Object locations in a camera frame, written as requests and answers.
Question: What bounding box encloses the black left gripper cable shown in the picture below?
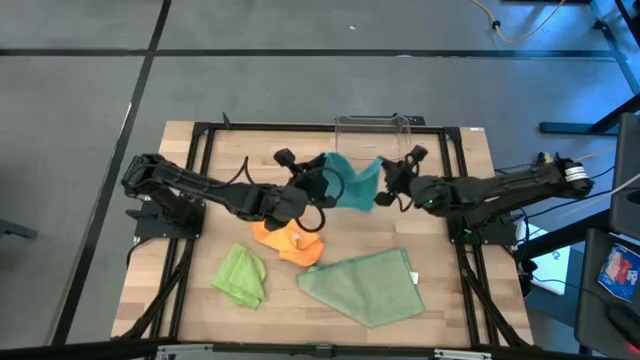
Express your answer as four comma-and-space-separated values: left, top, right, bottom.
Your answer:
293, 166, 347, 235

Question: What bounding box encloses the black computer mouse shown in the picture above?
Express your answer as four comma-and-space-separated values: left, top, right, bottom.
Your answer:
607, 302, 640, 351

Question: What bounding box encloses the white paper sheet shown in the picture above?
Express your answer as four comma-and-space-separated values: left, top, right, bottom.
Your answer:
519, 222, 571, 296

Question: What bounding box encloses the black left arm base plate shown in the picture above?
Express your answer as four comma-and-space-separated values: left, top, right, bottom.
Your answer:
125, 198, 207, 241

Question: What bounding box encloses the yellow floor cable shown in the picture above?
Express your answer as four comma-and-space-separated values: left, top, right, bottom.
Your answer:
472, 0, 566, 45

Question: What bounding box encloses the teal microfiber towel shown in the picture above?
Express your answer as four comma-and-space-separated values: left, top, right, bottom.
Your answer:
323, 152, 385, 214

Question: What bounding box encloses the pale green microfiber towel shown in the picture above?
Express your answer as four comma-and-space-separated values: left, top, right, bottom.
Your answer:
296, 248, 426, 329

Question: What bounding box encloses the silver metal bracket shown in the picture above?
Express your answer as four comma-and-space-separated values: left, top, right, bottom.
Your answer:
155, 342, 215, 360
433, 348, 494, 360

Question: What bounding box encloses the black metal desk frame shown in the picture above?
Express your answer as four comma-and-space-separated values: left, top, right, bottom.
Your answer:
589, 0, 640, 96

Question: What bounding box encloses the black aluminium table frame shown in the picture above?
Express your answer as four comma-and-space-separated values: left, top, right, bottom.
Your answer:
112, 112, 534, 351

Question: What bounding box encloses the lime green microfiber towel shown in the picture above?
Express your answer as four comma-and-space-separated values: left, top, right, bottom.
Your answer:
211, 243, 268, 310

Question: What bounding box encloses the dark grey cabinet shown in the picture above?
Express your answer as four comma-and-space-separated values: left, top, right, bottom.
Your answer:
608, 112, 640, 241

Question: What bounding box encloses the black furniture foot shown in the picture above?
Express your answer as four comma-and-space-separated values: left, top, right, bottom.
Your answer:
0, 218, 39, 240

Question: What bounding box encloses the black camera rig beam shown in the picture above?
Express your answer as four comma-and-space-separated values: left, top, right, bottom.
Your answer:
0, 337, 640, 360

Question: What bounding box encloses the clear plastic bin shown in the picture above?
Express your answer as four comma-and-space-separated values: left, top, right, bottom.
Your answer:
333, 113, 414, 161

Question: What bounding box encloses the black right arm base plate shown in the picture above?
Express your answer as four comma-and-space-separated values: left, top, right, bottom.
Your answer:
446, 203, 521, 247

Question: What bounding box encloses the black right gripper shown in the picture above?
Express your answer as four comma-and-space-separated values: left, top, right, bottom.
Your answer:
374, 144, 430, 207

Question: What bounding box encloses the blue red sticker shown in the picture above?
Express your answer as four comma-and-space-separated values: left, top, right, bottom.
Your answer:
597, 243, 640, 303

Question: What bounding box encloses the orange microfiber towel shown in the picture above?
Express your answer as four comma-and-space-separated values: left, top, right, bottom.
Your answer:
251, 218, 326, 268

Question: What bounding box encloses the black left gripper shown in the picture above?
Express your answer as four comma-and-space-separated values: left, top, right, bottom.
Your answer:
274, 148, 337, 209

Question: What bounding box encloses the black metal desk leg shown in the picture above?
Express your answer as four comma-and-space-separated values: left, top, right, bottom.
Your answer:
538, 92, 640, 136

